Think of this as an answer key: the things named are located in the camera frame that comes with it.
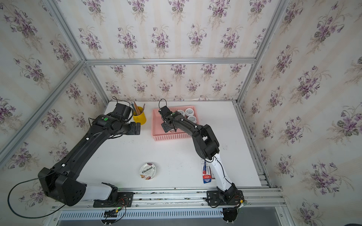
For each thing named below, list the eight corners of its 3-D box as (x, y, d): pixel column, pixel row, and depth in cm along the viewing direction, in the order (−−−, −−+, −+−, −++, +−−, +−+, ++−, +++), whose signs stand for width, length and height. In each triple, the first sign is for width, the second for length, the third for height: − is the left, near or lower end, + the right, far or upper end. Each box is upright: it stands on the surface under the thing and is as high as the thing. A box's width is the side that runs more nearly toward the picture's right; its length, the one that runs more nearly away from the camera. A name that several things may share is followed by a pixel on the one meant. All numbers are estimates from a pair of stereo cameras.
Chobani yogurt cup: (140, 180, 80) (138, 178, 77) (142, 166, 86) (141, 163, 82) (155, 180, 80) (154, 178, 77) (157, 166, 86) (156, 163, 82)
